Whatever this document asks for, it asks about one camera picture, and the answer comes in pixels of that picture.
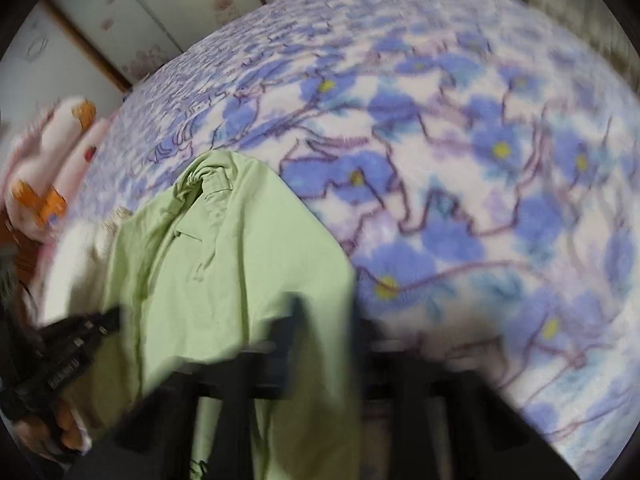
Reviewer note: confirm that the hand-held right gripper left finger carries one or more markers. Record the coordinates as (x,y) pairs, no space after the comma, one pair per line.
(290,330)

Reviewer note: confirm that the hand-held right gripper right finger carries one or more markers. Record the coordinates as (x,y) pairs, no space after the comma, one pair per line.
(370,350)

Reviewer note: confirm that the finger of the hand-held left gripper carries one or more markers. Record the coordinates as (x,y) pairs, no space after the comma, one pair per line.
(85,330)

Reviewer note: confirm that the green black hooded jacket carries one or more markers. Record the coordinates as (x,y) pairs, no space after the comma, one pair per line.
(240,260)

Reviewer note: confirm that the person's left hand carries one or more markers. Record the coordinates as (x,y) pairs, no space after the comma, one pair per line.
(70,435)

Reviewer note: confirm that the white fleece garment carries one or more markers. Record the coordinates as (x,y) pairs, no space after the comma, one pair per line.
(75,270)

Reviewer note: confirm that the blue floral fleece blanket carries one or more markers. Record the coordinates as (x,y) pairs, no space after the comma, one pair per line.
(450,185)

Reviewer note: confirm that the pink bear print quilt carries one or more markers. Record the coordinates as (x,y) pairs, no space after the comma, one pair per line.
(60,145)

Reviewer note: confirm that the floral sliding door wardrobe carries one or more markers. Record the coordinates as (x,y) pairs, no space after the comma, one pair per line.
(150,10)

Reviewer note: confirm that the lace covered beige furniture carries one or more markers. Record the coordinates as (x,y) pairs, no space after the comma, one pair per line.
(550,0)

